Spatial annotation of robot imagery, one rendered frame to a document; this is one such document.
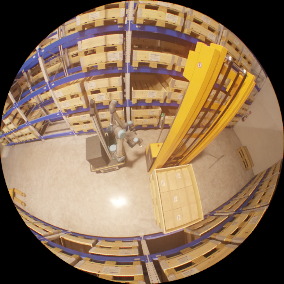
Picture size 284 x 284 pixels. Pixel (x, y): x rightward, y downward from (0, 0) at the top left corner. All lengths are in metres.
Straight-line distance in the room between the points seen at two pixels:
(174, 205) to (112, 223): 1.53
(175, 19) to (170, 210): 3.39
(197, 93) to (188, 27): 1.80
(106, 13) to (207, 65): 1.81
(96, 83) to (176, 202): 2.79
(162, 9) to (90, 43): 1.38
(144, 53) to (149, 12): 0.88
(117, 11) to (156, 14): 0.63
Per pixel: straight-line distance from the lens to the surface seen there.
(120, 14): 2.09
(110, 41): 2.01
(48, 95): 4.70
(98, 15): 2.15
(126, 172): 2.64
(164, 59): 2.14
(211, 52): 0.72
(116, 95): 2.30
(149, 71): 2.19
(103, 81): 2.18
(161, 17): 2.17
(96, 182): 2.75
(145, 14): 2.12
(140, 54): 2.02
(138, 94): 2.31
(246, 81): 1.25
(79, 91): 2.41
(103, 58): 2.05
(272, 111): 6.14
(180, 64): 2.30
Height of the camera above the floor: 2.54
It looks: 56 degrees down
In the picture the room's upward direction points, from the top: 8 degrees clockwise
